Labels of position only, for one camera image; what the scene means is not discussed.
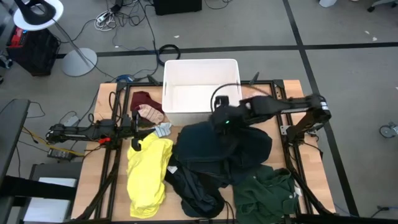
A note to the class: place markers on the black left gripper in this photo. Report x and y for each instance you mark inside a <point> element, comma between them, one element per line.
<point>128,127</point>

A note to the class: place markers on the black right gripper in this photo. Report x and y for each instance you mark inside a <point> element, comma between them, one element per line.
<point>227,116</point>

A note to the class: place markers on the pink striped sock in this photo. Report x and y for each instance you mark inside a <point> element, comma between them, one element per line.
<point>150,113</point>

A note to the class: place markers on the white sock with blue stripes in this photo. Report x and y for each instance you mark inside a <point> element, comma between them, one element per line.
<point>163,130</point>

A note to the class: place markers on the maroon garment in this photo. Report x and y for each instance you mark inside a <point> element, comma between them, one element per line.
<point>141,98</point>

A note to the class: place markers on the navy blue garment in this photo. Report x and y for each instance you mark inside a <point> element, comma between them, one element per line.
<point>205,146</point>

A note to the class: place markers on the yellow shirt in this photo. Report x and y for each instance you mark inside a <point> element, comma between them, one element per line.
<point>146,174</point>

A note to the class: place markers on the black garment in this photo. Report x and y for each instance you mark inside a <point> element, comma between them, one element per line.
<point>196,193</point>

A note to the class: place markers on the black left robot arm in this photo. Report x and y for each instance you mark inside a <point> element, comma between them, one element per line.
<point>77,132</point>

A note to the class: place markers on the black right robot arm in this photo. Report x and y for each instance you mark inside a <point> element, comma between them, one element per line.
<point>280,105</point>

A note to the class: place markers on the red clip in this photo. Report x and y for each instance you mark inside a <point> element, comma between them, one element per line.
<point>104,140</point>

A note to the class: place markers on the white perforated plastic basket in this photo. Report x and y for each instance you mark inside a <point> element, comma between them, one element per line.
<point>202,93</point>

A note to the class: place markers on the grey box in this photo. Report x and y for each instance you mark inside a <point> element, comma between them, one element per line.
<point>71,120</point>

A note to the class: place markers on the black power adapter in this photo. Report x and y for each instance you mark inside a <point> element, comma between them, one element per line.
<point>60,154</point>

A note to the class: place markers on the floor lamp with round base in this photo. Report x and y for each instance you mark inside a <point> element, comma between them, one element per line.
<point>79,62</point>

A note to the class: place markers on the dark green polo shirt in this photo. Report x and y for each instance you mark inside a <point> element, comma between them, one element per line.
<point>264,199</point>

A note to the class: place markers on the black cart with white panel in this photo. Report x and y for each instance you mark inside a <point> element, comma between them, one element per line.
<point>31,188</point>

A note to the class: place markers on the black box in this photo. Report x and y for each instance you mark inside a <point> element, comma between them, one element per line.
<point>177,6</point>

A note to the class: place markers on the black desk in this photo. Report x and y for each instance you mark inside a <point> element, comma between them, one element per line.
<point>12,130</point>

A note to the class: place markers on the black equipment case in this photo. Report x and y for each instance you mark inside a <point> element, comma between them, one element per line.
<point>34,56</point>

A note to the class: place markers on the red toolbox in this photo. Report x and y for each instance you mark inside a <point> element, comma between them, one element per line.
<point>17,36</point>

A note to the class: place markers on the white object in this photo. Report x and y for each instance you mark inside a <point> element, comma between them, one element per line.
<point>328,2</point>

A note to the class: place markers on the grey caster wheel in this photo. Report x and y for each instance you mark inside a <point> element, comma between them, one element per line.
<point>387,130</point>

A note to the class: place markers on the office chair base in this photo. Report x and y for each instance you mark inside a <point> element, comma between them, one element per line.
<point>382,3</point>

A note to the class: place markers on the right arm's wrist camera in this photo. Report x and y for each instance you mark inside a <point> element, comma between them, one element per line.
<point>222,101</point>

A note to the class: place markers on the black aluminium table frame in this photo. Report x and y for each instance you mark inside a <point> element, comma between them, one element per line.
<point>112,155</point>

